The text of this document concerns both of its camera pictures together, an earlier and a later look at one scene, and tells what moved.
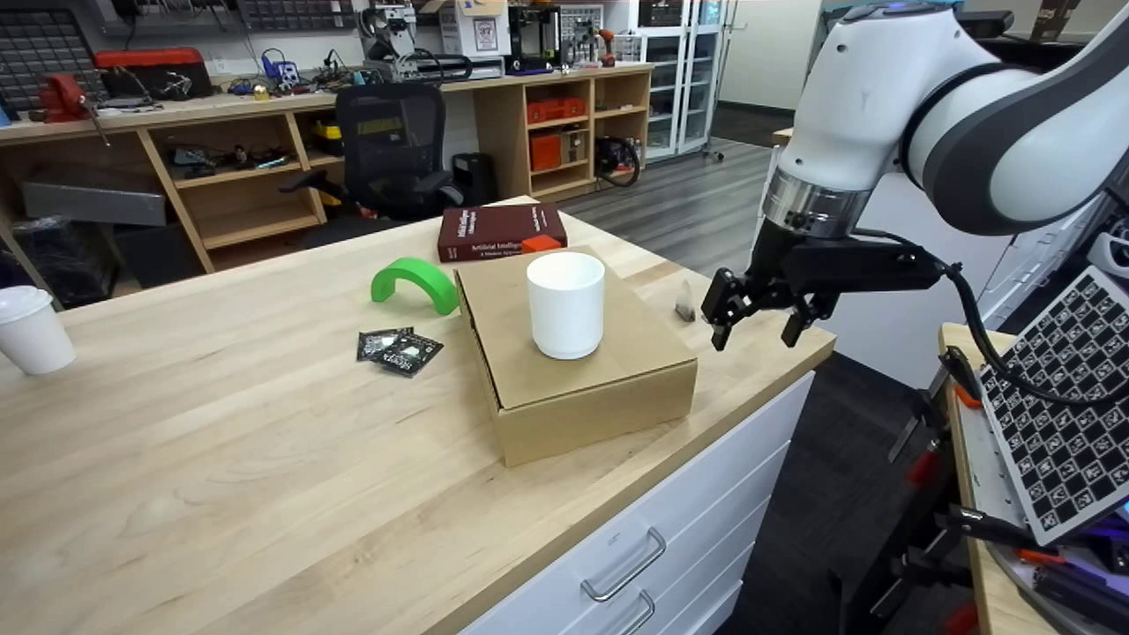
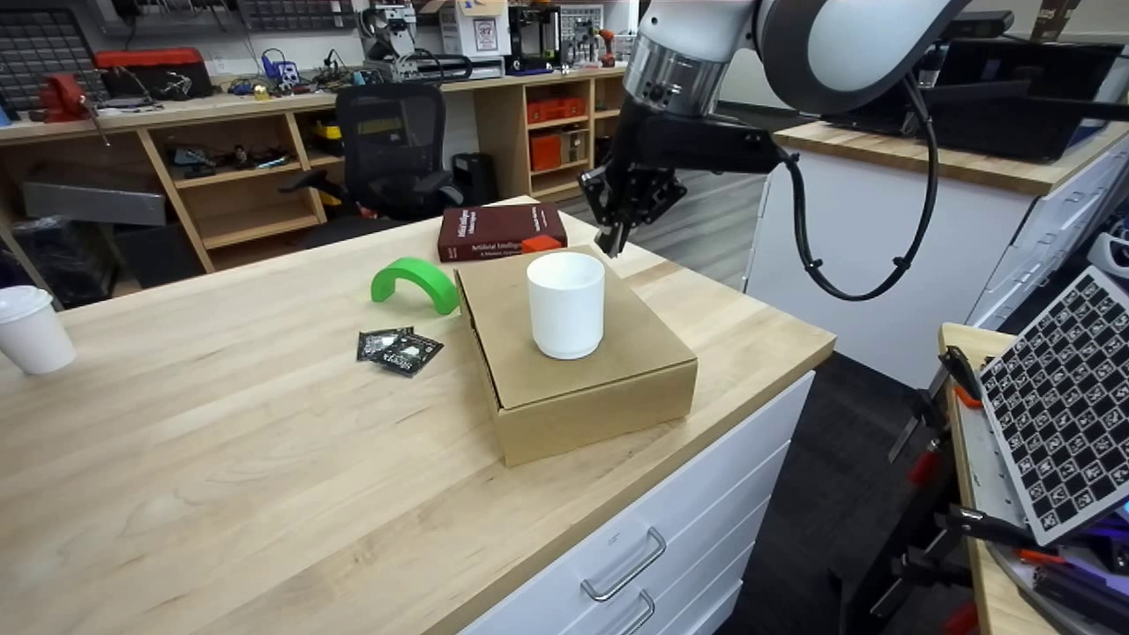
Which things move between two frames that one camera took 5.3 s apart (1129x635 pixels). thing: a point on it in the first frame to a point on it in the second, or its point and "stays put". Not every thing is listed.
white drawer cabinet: x=674 y=563 stays put
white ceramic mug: x=567 y=305 stays put
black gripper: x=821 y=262 to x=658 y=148
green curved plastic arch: x=419 y=270 stays put
